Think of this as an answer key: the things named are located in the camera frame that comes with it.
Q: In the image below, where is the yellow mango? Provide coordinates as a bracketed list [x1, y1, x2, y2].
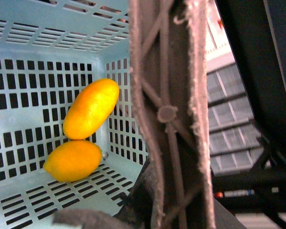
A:
[63, 79, 120, 140]

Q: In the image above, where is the brown basket handle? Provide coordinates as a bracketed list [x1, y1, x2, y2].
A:
[129, 0, 215, 229]

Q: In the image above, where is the yellow lemon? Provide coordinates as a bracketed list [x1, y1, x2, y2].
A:
[43, 140, 102, 183]

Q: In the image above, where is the light blue plastic basket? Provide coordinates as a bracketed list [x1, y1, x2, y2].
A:
[0, 0, 263, 229]

